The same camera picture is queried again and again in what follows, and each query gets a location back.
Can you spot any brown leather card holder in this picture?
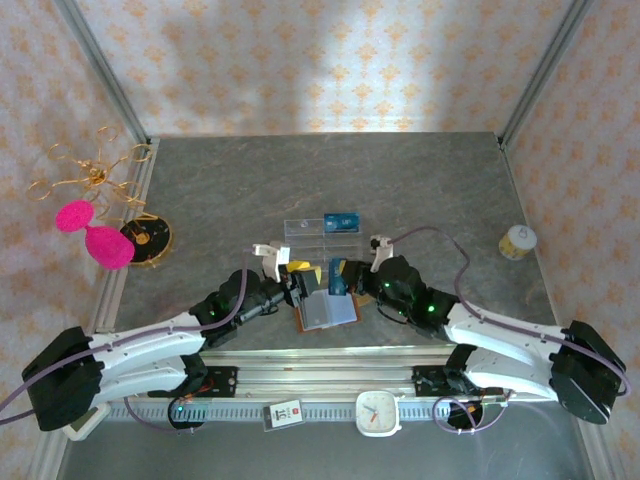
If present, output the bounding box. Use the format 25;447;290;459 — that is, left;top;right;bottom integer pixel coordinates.
293;287;366;334

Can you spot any blue VIP card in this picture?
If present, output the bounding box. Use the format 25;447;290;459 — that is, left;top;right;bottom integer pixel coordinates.
323;212;363;236

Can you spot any clear acrylic card stand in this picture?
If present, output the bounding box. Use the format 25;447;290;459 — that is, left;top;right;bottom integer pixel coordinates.
283;215;364;257

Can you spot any grey card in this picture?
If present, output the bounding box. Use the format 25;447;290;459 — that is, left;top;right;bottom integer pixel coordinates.
303;294;331;330

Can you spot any white square clock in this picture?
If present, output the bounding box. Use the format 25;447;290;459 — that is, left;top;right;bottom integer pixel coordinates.
354;390;404;439

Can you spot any yellow tin can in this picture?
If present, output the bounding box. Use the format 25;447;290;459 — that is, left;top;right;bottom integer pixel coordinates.
498;224;538;262

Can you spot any white tag with number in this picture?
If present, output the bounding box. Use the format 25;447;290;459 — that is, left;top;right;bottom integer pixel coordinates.
262;399;306;433

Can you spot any pink hourglass sponge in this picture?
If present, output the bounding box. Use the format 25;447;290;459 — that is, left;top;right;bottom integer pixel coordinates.
54;199;137;272

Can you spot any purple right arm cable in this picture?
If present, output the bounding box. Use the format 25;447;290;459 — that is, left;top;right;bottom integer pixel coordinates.
387;226;632;397

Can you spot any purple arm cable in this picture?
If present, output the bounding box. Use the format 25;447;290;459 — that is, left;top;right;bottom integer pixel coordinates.
0;248;254;427
387;226;632;397

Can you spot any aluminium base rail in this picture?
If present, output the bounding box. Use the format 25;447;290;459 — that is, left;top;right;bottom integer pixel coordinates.
49;347;566;424

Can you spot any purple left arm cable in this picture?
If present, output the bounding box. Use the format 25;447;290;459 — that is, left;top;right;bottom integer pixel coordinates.
0;248;254;427

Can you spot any gold wire jewelry stand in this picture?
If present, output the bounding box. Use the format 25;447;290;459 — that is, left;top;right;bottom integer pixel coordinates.
27;125;174;267

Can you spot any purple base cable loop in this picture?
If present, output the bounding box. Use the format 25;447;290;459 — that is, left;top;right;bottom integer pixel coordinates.
121;395;202;435
431;393;512;435

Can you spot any aluminium frame post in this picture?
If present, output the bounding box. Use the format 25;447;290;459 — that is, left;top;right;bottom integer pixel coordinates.
498;0;597;150
53;0;151;147

